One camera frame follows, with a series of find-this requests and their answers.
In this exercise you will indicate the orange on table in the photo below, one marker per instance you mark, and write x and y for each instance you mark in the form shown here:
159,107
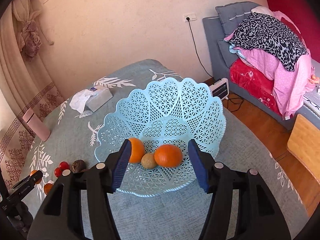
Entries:
47,187

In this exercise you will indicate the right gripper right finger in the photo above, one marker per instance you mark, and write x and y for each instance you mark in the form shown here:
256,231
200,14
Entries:
259,215

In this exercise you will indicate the dark brown passion fruit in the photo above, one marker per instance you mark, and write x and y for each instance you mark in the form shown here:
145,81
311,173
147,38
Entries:
78,166

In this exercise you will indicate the white electric heater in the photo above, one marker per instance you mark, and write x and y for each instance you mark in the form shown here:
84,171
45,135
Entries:
220,88

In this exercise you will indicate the grey sofa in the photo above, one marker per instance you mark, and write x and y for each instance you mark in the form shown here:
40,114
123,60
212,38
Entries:
222,59

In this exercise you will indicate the beige patterned curtain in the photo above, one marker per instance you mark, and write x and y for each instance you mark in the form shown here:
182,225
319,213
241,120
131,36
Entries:
25,84

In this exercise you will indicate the light blue lattice basket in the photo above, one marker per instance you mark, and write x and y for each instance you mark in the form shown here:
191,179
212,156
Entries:
165,112

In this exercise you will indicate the orange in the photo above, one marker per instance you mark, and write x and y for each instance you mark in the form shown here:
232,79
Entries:
168,156
47,187
137,150
36,176

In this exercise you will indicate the pink thermos bottle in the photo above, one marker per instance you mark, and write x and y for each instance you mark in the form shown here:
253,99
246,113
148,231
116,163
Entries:
36,125

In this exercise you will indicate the grey tissue box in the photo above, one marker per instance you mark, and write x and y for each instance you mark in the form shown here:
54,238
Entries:
92,98

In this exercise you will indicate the grey cushion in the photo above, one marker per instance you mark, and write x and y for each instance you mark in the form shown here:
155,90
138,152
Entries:
231,15

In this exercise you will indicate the leopard print blanket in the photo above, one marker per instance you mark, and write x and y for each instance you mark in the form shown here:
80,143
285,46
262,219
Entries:
265,32

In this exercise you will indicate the white wall socket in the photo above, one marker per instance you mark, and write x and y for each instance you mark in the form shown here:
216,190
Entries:
189,17

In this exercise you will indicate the red floral blanket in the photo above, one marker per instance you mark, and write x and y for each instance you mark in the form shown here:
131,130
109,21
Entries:
253,81

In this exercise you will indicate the red tomato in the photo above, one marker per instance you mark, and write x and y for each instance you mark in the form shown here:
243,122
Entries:
64,166
58,172

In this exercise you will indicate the grey leaf-print tablecloth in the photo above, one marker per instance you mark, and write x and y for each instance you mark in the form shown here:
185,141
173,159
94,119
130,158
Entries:
173,215

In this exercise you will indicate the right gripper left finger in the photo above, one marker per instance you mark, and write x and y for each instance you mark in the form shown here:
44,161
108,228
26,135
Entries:
60,216

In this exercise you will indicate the small brown kiwi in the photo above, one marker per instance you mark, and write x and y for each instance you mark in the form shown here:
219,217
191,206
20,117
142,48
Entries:
148,161

